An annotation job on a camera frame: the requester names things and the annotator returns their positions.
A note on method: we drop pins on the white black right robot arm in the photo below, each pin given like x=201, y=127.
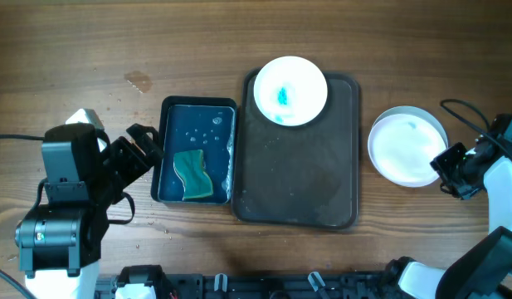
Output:
x=481, y=271

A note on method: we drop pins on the green yellow scrub sponge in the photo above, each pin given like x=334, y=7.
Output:
x=189, y=167

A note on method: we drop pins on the large brown serving tray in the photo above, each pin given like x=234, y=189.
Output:
x=305, y=176

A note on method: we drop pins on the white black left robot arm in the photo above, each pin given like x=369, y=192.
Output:
x=59, y=240

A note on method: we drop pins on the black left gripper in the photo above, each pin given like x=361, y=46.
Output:
x=148, y=143

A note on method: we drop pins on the white plate top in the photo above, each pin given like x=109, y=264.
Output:
x=290, y=91

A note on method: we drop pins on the white plate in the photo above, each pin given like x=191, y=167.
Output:
x=290, y=91
x=401, y=147
x=418, y=112

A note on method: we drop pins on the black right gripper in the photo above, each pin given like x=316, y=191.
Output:
x=449, y=167

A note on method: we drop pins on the small black water tray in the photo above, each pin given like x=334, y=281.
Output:
x=196, y=123

